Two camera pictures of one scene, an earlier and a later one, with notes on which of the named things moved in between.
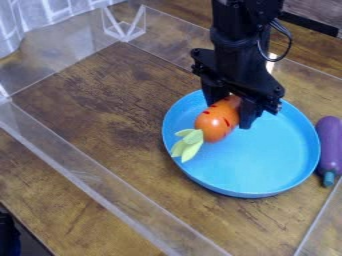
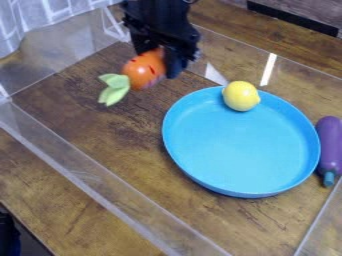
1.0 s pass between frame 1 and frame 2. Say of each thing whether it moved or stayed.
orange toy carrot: moved
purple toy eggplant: stayed
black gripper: moved
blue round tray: stayed
